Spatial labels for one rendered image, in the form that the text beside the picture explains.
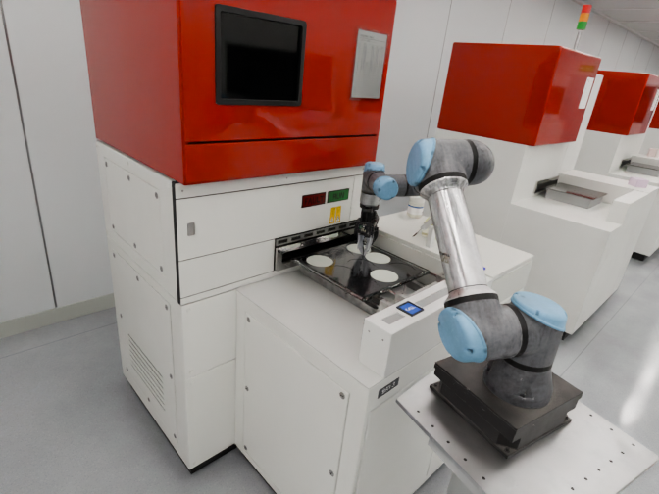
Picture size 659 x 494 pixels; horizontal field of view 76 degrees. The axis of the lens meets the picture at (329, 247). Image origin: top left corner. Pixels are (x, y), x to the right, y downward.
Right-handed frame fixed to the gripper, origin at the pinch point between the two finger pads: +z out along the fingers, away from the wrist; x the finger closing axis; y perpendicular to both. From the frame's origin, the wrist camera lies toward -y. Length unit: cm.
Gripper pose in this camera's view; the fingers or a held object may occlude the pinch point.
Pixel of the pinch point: (364, 251)
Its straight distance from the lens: 165.8
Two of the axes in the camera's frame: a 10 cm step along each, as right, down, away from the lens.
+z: -0.9, 9.2, 3.9
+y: -2.8, 3.5, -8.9
